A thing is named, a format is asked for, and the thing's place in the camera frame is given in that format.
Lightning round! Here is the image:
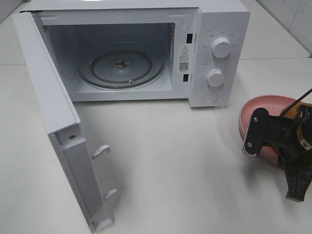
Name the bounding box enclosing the burger with lettuce and cheese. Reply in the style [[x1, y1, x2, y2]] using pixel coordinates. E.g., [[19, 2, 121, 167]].
[[280, 104, 300, 119]]

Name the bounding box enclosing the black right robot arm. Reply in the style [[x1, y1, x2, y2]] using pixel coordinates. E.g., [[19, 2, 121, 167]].
[[262, 103, 312, 202]]

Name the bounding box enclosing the white microwave oven body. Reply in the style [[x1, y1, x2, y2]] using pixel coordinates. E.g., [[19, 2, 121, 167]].
[[18, 0, 250, 107]]

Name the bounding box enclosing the white timer knob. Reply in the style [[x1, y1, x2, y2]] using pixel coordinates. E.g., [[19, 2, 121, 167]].
[[207, 69, 225, 87]]

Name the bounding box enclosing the pink round plate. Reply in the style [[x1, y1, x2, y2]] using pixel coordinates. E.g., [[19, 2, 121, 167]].
[[239, 95, 294, 163]]

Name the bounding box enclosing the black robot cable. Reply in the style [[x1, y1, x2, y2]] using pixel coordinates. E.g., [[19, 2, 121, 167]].
[[280, 88, 312, 117]]

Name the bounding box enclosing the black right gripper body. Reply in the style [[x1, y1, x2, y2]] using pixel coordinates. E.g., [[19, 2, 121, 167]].
[[260, 114, 305, 168]]

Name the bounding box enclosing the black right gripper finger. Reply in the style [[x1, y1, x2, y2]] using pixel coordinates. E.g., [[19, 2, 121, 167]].
[[296, 104, 312, 122], [280, 151, 312, 201]]

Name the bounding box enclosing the white microwave door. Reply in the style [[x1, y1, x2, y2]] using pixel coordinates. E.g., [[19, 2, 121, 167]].
[[13, 12, 117, 233]]

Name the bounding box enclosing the upper white power knob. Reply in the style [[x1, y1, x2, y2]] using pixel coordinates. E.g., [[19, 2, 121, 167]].
[[212, 37, 232, 59]]

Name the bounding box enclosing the round white door button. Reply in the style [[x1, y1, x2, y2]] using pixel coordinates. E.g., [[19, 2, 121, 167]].
[[203, 92, 218, 104]]

